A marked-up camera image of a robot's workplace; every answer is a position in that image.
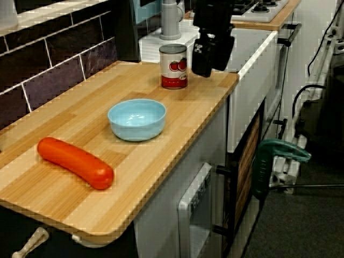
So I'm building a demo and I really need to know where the grey toy dishwasher door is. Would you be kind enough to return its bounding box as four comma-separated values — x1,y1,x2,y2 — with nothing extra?
177,161,214,258

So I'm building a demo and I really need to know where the white toy sink unit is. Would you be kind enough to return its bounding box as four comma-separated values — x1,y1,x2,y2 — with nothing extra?
138,18,279,153

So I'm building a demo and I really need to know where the wood look oven door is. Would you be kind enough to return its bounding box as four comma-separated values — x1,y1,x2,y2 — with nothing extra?
226,97,267,240

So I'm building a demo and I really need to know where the black oven door handle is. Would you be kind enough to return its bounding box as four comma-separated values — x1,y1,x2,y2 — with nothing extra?
212,164,239,238

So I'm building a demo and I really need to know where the light blue plastic bowl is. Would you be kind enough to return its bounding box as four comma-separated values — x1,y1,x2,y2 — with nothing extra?
107,98,167,142

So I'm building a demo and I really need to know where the white counter cabinet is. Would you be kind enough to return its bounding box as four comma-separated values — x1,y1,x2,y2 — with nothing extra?
134,102,230,258

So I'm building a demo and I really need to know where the short black cabinet handle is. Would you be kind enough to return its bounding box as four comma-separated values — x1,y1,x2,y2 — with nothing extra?
273,118,289,141

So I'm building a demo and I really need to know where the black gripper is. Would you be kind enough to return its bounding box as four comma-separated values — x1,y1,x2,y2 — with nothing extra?
191,25,235,78

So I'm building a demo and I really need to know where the dark olive bag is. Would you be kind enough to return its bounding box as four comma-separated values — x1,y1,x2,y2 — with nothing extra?
300,53,344,168

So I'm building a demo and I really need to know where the white metal frame stand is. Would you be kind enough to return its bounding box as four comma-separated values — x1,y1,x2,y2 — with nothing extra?
268,22,344,195

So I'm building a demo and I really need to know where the red toy sausage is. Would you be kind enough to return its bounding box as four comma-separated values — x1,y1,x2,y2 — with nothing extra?
37,137,115,191

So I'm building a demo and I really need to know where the tomato soup can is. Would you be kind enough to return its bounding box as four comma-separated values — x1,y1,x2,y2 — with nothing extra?
159,44,189,90

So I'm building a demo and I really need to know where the long black cabinet handle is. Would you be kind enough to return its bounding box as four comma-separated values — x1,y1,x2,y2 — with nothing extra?
277,23,303,47

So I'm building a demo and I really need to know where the white hook handle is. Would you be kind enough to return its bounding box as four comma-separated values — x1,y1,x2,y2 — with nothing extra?
11,226,51,258

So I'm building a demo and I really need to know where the toy stove top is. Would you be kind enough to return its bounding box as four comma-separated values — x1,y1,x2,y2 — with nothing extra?
189,0,291,24

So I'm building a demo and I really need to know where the black looped cable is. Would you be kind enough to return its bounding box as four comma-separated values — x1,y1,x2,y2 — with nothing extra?
292,84,327,120

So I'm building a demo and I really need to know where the white bracket under counter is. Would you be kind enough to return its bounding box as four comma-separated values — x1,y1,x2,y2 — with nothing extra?
71,233,114,249

